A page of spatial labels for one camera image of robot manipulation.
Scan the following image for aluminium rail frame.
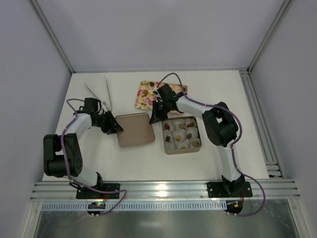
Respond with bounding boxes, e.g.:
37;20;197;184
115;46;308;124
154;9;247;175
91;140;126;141
30;178;300;201

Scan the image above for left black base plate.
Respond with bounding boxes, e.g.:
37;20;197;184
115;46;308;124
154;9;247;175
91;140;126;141
70;183;120;199

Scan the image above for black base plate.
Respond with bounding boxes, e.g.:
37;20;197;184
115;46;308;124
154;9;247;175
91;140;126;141
207;181;253;198
70;183;120;199

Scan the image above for floral pattern tray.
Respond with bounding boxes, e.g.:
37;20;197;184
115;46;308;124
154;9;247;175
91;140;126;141
133;79;188;115

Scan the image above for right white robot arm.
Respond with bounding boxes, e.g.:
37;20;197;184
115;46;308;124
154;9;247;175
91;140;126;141
150;84;253;198

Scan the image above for metal tweezers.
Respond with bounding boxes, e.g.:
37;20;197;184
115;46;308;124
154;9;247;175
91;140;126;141
84;76;112;112

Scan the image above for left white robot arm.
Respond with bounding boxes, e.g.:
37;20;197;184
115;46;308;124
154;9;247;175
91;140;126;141
43;98;123;194

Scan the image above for tan square tin box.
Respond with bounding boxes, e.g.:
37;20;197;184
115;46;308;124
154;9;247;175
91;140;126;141
161;116;202;155

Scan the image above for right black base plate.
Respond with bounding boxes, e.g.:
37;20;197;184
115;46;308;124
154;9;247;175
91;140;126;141
207;181;253;198

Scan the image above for tan square tin lid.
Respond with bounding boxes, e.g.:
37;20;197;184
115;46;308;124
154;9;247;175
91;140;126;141
115;113;155;147

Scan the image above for slotted grey cable duct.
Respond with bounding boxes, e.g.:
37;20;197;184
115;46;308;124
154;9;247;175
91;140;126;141
41;200;227;212

